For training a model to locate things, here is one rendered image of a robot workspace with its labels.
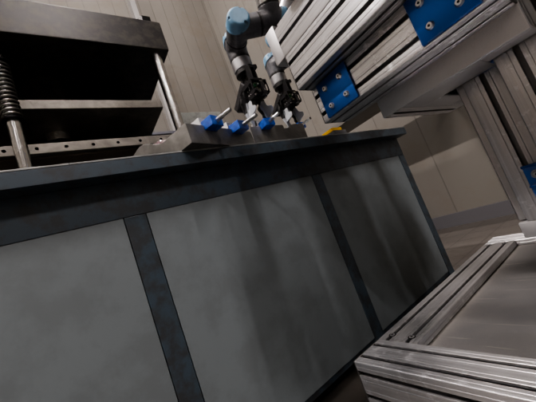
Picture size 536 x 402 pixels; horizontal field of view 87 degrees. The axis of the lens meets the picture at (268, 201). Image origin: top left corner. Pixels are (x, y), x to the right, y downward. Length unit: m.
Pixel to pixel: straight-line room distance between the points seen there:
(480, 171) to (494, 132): 2.30
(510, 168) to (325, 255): 0.54
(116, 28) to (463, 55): 1.78
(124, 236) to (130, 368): 0.27
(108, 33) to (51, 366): 1.68
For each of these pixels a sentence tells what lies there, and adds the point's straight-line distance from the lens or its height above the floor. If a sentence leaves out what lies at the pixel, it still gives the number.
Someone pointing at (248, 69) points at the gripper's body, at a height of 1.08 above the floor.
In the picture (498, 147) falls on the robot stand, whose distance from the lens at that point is 0.77.
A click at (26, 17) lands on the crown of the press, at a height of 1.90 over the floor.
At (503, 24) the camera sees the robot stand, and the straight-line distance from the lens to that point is 0.66.
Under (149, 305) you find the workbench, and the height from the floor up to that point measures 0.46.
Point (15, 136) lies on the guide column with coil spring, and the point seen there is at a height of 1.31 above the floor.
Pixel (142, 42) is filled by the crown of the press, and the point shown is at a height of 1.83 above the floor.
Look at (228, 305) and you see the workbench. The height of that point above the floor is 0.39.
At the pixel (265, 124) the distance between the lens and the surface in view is 1.01.
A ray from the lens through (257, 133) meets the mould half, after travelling 1.01.
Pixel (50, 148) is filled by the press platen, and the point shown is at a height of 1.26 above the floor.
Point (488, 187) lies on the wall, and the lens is 3.08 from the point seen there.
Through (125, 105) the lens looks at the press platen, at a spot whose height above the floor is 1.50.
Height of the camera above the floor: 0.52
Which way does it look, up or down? 7 degrees up
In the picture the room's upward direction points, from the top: 20 degrees counter-clockwise
